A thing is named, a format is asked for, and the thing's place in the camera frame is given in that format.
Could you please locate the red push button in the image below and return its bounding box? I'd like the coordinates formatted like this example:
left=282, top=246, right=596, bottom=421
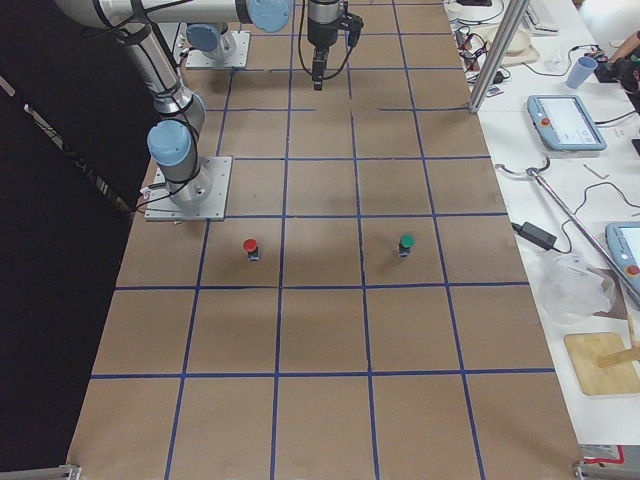
left=243, top=238, right=260, bottom=262

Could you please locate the wooden board stand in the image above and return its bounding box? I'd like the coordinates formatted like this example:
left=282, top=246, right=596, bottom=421
left=564, top=316, right=639, bottom=396

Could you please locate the beige plate stack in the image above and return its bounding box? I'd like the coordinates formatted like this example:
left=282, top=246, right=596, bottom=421
left=471, top=25, right=540, bottom=67

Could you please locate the metal cane rod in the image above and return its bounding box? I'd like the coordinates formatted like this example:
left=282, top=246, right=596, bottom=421
left=495, top=157, right=639, bottom=304

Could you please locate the blue teach pendant far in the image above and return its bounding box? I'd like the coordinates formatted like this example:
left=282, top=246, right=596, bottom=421
left=526, top=95, right=607, bottom=152

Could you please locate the blue teach pendant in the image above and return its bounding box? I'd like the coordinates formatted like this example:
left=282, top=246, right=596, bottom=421
left=605, top=222, right=639, bottom=296
left=526, top=95, right=607, bottom=152

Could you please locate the light blue plastic cup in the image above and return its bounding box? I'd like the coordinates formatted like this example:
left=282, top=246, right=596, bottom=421
left=565, top=56, right=599, bottom=89

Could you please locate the black power adapter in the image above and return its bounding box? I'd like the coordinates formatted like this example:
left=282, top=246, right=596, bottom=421
left=515, top=222, right=557, bottom=251

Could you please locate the clear plastic bag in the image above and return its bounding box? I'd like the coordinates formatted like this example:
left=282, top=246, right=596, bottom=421
left=535, top=251, right=616, bottom=324

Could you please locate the blue teach pendant near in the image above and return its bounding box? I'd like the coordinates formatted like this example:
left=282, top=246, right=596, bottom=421
left=605, top=222, right=639, bottom=296

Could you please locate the aluminium frame post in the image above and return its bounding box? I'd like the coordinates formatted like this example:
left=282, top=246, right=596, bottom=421
left=468, top=0, right=529, bottom=114

